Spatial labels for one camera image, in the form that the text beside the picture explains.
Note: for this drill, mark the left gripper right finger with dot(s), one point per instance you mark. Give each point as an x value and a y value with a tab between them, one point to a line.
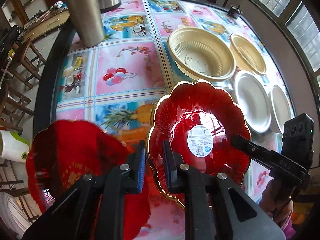
214	206

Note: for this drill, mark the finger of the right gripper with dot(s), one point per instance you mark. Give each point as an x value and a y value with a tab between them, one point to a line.
255	151

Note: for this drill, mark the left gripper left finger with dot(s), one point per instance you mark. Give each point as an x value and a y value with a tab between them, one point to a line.
93	208

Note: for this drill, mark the white paper plate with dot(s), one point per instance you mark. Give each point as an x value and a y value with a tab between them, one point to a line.
250	95
280	109

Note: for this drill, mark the red scalloped plate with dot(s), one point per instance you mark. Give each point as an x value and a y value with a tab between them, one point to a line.
67	150

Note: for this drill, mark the red plate with label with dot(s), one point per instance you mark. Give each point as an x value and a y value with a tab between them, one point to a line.
198	120

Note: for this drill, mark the large beige plastic bowl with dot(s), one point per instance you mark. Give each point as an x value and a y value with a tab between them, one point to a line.
201	55

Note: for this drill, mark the person's right hand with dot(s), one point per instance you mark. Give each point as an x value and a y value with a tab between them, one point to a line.
280	211

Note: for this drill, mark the white green kettle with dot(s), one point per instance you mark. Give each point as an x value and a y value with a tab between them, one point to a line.
14	147

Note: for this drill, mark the fruit pattern tablecloth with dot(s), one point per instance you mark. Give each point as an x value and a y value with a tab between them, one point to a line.
116	84

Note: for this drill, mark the small black table clamp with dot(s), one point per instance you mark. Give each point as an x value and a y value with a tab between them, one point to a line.
234	12

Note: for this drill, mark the wooden chair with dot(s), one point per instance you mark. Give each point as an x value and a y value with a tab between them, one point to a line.
31	66

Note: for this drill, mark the window with grille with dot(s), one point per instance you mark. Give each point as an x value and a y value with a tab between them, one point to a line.
296	18

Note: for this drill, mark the wooden side desk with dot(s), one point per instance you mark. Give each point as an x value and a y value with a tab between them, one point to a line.
44	25

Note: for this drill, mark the tall steel thermos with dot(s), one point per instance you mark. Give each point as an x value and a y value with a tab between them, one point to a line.
85	15

